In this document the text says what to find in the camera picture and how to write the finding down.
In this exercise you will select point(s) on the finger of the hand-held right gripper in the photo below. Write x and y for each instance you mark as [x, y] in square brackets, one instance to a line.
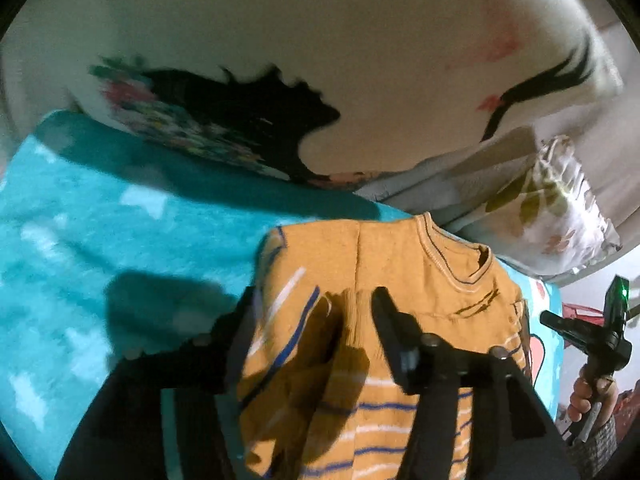
[567, 327]

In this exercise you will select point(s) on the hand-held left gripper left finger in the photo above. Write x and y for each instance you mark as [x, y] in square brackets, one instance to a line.
[234, 341]

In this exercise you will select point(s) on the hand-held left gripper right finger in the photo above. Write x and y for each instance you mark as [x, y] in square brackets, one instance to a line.
[395, 331]

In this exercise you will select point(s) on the orange striped sweater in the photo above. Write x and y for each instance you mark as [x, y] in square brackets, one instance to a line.
[400, 280]

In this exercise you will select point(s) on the person's right forearm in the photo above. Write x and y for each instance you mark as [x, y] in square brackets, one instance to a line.
[595, 452]

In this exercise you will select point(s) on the person's right hand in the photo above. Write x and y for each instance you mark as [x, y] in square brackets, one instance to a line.
[590, 395]

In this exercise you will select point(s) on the cartoon printed bed sheet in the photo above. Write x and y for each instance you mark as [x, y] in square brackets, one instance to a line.
[542, 340]

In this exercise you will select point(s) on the white leaf-print pillow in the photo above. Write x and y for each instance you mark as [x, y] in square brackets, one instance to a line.
[545, 210]

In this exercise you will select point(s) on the teal star-print blanket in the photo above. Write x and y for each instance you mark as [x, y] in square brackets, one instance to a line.
[125, 240]

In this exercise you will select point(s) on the grey cloth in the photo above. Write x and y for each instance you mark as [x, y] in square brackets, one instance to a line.
[450, 175]

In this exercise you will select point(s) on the white pillow with black print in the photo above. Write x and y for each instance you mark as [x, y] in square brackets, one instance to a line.
[350, 60]

